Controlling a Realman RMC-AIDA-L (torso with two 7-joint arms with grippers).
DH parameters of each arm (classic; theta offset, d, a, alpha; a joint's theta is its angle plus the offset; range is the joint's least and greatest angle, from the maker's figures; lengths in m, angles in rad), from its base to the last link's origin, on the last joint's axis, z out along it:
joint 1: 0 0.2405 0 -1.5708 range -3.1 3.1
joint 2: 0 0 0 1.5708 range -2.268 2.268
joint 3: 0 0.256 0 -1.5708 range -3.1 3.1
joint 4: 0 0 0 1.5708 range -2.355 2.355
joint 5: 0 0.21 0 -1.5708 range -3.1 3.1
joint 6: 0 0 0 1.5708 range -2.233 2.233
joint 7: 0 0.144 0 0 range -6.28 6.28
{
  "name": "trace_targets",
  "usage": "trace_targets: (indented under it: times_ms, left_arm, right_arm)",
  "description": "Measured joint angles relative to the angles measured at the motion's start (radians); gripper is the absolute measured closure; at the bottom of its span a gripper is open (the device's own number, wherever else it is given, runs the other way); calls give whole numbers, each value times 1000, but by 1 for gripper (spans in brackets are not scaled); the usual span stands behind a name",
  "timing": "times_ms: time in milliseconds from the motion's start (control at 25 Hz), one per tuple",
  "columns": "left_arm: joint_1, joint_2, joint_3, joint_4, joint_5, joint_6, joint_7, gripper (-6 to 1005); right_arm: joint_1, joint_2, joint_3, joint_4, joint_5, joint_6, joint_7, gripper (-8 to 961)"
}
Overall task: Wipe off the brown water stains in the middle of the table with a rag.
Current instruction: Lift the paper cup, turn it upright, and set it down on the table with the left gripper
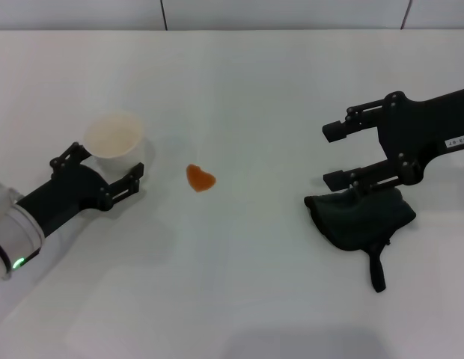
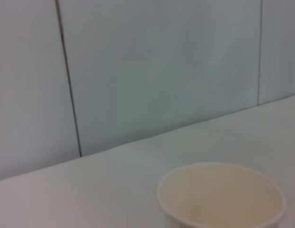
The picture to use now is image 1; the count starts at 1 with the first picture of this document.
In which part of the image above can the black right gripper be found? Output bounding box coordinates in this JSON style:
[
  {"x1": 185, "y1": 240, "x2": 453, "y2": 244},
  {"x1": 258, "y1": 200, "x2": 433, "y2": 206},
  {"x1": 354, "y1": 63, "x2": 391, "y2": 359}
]
[{"x1": 321, "y1": 86, "x2": 464, "y2": 194}]

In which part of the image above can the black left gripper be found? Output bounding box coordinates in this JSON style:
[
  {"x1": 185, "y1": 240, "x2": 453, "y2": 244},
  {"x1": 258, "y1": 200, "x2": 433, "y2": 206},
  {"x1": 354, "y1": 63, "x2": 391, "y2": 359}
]
[{"x1": 14, "y1": 141, "x2": 146, "y2": 240}]

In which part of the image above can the white paper cup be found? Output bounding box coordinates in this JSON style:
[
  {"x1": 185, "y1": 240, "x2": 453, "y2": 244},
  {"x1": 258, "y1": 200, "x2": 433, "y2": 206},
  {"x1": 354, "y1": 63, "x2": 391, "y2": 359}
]
[{"x1": 83, "y1": 111, "x2": 146, "y2": 180}]

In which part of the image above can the dark blue rag with strap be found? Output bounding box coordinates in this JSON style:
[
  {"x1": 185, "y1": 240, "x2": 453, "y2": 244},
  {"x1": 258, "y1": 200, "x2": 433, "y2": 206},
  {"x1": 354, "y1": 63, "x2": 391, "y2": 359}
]
[{"x1": 303, "y1": 186, "x2": 418, "y2": 294}]

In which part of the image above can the brown water stain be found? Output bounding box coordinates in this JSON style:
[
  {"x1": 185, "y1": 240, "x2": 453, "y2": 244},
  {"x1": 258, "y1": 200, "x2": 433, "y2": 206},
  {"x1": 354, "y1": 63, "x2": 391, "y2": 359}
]
[{"x1": 186, "y1": 163, "x2": 218, "y2": 194}]

